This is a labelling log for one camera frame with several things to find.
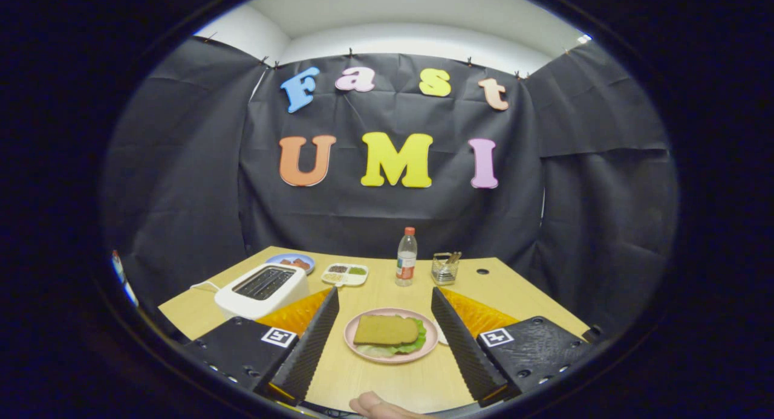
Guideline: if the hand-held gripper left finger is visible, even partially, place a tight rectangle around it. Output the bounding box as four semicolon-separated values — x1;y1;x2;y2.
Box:
183;286;340;406

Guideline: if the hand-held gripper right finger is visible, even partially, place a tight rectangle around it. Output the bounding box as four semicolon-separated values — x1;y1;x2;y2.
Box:
431;286;596;408

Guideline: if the green lettuce leaf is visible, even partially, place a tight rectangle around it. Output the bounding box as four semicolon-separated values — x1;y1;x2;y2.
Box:
357;318;428;357

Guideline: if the plain brown toast slice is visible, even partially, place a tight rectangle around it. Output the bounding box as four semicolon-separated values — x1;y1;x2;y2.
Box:
353;314;420;346

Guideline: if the pink round plate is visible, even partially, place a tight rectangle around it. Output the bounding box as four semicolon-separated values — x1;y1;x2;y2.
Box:
343;308;439;364

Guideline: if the white divided dish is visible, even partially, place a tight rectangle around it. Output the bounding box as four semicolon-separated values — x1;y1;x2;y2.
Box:
320;263;369;287

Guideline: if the metal mesh utensil holder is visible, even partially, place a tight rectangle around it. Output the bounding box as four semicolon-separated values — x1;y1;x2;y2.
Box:
431;252;460;286

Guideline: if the white toaster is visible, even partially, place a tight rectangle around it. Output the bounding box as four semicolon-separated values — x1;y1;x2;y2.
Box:
214;262;310;321

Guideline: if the blue round plate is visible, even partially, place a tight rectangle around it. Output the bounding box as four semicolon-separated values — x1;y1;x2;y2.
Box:
265;253;316;275

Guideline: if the clear water bottle red cap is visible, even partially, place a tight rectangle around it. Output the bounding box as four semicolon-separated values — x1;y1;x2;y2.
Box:
395;227;418;287

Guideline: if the black backdrop cloth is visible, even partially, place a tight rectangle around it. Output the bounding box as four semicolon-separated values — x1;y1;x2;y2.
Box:
100;37;678;335

